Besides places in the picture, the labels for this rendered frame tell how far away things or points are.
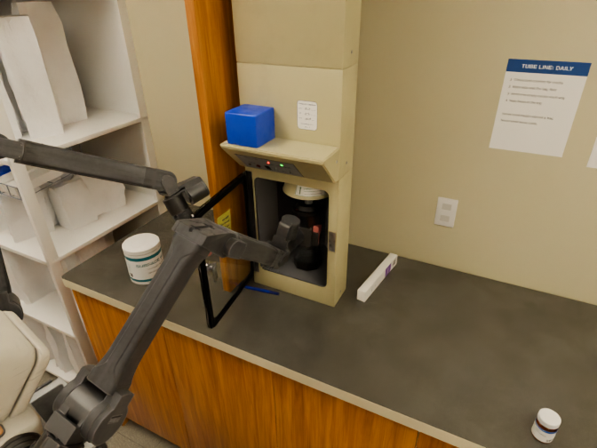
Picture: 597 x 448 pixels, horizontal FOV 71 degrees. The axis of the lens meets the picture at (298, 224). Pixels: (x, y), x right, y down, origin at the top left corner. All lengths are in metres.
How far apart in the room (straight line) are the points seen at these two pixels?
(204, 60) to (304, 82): 0.28
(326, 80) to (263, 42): 0.20
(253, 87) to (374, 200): 0.70
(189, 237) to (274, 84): 0.56
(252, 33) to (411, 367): 1.02
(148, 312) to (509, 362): 1.02
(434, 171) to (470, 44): 0.42
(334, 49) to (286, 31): 0.14
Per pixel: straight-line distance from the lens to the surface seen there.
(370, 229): 1.75
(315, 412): 1.41
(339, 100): 1.13
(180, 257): 0.81
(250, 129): 1.15
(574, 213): 1.61
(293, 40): 1.16
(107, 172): 1.17
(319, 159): 1.08
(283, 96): 1.20
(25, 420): 0.97
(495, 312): 1.57
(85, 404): 0.87
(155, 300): 0.82
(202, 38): 1.23
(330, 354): 1.31
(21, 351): 0.92
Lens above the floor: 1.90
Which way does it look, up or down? 30 degrees down
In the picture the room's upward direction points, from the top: 1 degrees counter-clockwise
